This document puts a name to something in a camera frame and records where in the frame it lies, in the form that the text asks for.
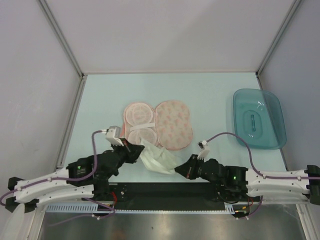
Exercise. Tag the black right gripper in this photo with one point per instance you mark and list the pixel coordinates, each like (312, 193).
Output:
(187, 169)

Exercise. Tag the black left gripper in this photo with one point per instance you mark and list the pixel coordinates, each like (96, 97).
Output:
(133, 151)

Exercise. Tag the white bra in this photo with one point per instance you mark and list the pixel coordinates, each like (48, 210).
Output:
(158, 160)

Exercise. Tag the pink floral mesh laundry bag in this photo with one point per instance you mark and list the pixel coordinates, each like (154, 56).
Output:
(168, 125)

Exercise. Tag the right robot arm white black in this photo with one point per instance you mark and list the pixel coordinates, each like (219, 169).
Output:
(234, 183)

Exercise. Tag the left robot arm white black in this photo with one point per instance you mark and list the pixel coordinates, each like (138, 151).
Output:
(88, 177)

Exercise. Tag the teal translucent plastic basin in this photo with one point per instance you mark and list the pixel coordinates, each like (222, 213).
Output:
(258, 119)

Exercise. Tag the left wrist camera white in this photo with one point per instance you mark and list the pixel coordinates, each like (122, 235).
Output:
(113, 134)

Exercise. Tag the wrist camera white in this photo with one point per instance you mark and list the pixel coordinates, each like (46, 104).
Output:
(204, 150)
(113, 134)

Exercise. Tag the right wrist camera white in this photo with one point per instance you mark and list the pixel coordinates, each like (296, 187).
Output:
(204, 150)

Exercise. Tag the light blue cable duct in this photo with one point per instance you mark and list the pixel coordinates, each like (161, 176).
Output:
(92, 208)

